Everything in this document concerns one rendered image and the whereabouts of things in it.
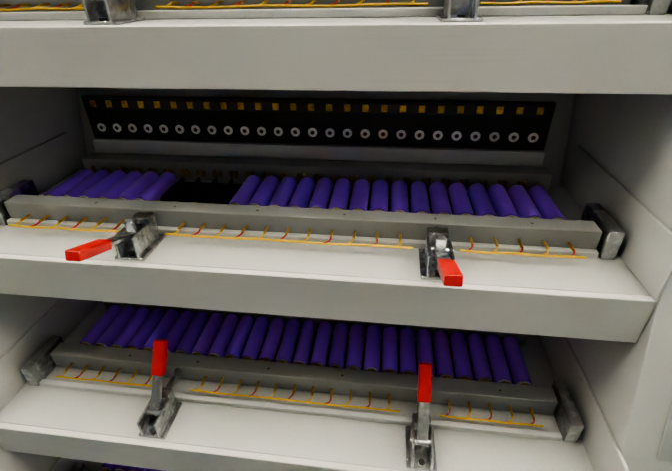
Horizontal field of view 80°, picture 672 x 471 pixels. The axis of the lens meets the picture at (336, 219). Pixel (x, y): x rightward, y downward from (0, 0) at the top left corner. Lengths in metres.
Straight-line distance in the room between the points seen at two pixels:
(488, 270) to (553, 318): 0.06
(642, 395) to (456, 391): 0.16
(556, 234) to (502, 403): 0.19
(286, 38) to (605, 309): 0.31
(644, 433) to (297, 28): 0.42
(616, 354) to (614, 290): 0.08
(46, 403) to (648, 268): 0.59
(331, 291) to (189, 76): 0.20
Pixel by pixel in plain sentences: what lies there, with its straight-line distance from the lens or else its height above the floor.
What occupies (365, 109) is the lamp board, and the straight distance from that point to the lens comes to 0.46.
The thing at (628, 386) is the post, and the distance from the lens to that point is 0.43.
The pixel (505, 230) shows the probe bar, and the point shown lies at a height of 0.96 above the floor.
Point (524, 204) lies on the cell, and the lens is 0.43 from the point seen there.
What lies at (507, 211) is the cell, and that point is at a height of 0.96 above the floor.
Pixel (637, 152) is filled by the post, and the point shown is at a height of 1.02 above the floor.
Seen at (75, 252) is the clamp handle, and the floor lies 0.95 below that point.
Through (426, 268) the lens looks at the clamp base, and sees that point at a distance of 0.33.
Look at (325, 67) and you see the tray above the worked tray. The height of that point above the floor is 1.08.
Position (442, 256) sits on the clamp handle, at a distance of 0.32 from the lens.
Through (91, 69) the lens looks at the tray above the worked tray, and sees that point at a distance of 0.39.
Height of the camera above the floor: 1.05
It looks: 15 degrees down
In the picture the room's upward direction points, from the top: 1 degrees clockwise
